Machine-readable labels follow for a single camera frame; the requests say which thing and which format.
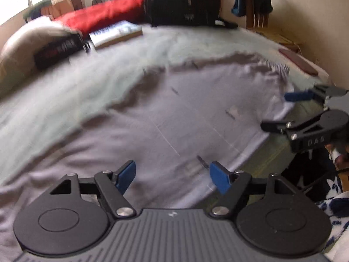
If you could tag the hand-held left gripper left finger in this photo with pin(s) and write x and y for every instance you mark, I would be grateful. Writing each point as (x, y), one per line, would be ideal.
(126, 176)

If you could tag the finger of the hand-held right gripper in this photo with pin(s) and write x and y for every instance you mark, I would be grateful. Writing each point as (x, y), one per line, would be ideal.
(275, 126)
(298, 96)

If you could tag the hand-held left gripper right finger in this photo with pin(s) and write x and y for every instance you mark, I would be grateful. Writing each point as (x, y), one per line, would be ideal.
(219, 177)

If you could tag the grey pants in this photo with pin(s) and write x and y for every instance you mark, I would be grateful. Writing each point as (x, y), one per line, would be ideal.
(190, 101)

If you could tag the person's right hand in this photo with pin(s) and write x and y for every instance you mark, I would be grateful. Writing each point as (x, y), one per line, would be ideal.
(340, 154)

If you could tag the red phone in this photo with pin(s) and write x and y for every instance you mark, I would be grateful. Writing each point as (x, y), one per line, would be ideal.
(298, 61)

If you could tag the yellow chair cushion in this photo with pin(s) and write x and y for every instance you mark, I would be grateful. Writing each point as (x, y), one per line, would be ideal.
(278, 39)

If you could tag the wooden chair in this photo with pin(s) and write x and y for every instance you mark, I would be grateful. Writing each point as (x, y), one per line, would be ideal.
(259, 20)

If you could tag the black pencil case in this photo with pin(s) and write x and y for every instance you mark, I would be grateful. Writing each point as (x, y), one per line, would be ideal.
(60, 50)

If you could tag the blue white book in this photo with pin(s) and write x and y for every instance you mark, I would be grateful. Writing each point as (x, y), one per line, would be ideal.
(114, 34)

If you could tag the black backpack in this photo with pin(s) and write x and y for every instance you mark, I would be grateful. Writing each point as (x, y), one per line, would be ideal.
(182, 2)

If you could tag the grey green pillow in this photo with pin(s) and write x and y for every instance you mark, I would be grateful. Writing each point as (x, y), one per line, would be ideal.
(19, 51)

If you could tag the red quilt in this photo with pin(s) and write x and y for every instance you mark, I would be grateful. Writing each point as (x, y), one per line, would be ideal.
(103, 12)

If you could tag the cardboard box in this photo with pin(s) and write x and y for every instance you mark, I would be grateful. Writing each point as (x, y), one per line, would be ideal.
(64, 5)

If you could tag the green stool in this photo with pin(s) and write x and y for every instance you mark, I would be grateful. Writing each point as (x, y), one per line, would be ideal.
(35, 9)

